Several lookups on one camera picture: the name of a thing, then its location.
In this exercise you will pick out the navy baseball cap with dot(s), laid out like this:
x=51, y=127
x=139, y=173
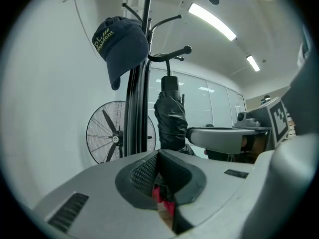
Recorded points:
x=122, y=48

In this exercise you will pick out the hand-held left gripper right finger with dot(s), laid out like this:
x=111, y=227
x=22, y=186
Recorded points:
x=184, y=178

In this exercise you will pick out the short ceiling light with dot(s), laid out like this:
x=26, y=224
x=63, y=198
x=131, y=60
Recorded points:
x=253, y=62

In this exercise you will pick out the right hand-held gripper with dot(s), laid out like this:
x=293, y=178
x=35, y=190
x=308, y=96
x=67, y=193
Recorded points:
x=219, y=137

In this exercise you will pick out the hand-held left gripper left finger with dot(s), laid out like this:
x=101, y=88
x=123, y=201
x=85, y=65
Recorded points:
x=143, y=175

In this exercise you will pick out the frosted glass partition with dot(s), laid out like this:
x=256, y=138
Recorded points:
x=211, y=103

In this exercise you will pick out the person's right hand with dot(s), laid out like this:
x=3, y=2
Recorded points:
x=248, y=143

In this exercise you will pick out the long ceiling light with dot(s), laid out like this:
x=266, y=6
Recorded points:
x=211, y=21

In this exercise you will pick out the black metal coat rack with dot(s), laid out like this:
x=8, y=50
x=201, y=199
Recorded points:
x=135, y=108

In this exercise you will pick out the thin white wall conduit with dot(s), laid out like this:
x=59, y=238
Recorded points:
x=79, y=19

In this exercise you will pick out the black standing fan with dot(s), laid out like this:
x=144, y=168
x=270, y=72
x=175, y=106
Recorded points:
x=109, y=133

